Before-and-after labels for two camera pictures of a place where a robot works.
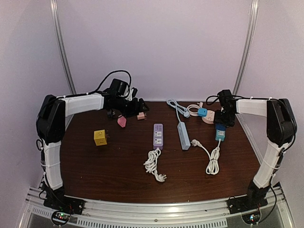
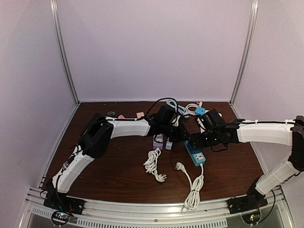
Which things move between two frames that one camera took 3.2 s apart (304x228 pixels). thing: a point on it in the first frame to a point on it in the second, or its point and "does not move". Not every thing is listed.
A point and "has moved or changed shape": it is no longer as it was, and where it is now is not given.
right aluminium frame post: x=250 y=33 does not move
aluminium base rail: x=213 y=213 does not move
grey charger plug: x=110 y=113 does not move
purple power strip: x=158 y=136 does not move
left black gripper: x=135 y=110 to x=181 y=136
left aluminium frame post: x=61 y=46 does not move
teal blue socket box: x=220 y=134 has moved or changed shape
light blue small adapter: x=202 y=112 does not move
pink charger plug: x=141 y=116 does not move
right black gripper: x=217 y=119 to x=195 y=138
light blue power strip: x=183 y=136 has moved or changed shape
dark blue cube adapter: x=220 y=127 has moved or changed shape
